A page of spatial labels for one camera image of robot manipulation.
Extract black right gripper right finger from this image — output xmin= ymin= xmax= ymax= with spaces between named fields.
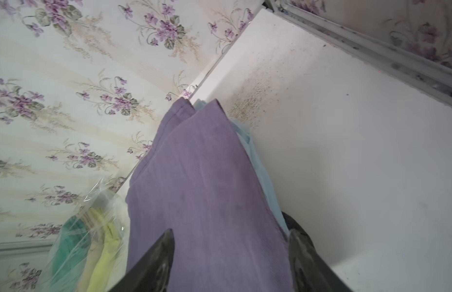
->
xmin=289 ymin=229 xmax=352 ymax=292

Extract clear plastic vacuum bag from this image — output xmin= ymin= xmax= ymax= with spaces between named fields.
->
xmin=36 ymin=178 xmax=130 ymax=292

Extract dark grey trousers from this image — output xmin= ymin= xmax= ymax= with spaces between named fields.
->
xmin=282 ymin=212 xmax=315 ymax=247

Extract purple garment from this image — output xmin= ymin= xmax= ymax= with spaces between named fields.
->
xmin=126 ymin=98 xmax=293 ymax=292

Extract light blue garment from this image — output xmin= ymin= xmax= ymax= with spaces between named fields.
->
xmin=192 ymin=98 xmax=290 ymax=236

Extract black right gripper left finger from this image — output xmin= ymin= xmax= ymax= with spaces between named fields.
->
xmin=110 ymin=229 xmax=175 ymax=292

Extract yellow folded garment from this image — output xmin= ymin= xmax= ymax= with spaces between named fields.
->
xmin=87 ymin=209 xmax=123 ymax=292

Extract green folded garment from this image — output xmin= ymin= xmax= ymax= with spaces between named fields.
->
xmin=51 ymin=216 xmax=91 ymax=292

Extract beige folded garment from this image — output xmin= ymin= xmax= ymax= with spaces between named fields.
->
xmin=76 ymin=208 xmax=104 ymax=292

